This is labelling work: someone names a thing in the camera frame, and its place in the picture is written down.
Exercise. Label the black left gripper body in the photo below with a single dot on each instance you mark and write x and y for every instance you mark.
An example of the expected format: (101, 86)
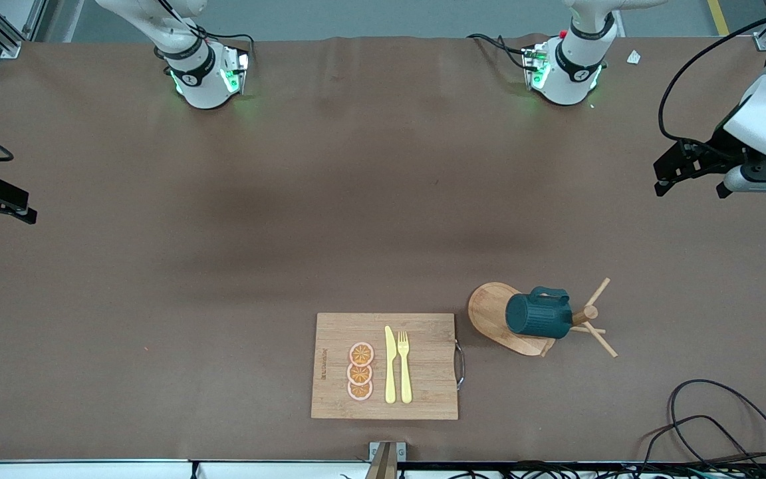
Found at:
(717, 148)

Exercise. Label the teal cup with yellow inside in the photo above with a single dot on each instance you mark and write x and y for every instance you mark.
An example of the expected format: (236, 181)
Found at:
(536, 318)

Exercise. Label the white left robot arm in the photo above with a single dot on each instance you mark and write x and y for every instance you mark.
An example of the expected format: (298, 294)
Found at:
(572, 80)

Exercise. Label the small white paper tag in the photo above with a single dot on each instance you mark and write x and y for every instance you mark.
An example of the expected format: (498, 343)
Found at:
(634, 57)

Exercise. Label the table cover sheet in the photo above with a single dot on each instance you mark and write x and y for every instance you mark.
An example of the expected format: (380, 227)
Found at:
(223, 266)

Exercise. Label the wooden mug tree stand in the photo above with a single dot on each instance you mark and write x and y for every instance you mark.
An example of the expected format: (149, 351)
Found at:
(489, 313)

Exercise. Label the bamboo cutting board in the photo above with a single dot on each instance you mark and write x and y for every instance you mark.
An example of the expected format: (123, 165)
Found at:
(423, 372)

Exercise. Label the yellow plastic fork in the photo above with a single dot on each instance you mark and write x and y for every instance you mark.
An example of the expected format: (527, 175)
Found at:
(405, 376)

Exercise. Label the yellow plastic knife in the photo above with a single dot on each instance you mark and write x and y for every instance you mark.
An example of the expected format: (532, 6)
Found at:
(390, 372)

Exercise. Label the toy orange slice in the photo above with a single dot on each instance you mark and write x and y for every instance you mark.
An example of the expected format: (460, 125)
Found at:
(360, 374)
(360, 391)
(362, 354)

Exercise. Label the metal mount bracket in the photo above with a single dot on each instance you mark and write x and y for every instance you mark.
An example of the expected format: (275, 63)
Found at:
(386, 459)

